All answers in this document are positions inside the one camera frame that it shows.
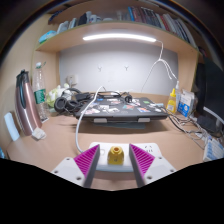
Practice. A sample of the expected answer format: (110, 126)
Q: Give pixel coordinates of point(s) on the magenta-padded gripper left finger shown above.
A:
(86, 163)

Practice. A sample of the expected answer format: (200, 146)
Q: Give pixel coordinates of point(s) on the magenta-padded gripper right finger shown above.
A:
(143, 161)

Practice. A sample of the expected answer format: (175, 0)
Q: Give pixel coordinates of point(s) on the yellow charger block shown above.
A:
(115, 155)

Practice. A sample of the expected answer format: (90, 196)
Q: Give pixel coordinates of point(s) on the white power strip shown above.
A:
(154, 149)

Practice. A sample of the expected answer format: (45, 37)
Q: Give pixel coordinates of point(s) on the grey laptop stand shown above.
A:
(100, 120)

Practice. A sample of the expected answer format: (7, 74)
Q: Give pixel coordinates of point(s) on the small white crumpled tissue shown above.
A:
(38, 134)

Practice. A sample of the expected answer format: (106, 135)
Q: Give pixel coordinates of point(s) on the dark laptop with stickers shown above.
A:
(120, 110)

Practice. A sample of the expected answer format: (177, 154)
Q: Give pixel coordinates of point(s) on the black headphones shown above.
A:
(61, 104)

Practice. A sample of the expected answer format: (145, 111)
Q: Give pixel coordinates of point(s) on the yellow squeeze bottle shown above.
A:
(171, 104)

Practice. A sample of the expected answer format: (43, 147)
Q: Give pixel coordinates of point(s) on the blue and white box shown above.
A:
(185, 105)

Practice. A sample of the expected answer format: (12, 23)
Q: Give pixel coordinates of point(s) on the black rectangular pouch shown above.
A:
(206, 124)

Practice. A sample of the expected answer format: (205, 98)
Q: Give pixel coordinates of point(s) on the green and white plush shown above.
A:
(53, 96)

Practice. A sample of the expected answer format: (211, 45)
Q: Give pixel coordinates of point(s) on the clear pump bottle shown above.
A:
(178, 95)

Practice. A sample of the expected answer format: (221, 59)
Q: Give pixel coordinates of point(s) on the pink thermos flask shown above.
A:
(26, 106)

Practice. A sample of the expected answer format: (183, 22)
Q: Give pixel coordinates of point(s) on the clear green-label water bottle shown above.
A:
(40, 95)

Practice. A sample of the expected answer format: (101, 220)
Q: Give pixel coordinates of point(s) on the light blue flat case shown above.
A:
(11, 126)

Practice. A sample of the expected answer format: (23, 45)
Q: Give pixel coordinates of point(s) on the black monitor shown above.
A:
(213, 86)

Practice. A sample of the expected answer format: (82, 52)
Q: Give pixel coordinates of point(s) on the white LED light bar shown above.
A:
(120, 37)

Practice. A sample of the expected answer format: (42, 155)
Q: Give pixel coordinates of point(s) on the wooden shelf unit with books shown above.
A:
(116, 28)

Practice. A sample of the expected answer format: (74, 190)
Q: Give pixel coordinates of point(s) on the white wall outlet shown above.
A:
(72, 79)

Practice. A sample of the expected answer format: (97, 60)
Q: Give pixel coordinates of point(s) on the small wall hook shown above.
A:
(100, 68)
(126, 68)

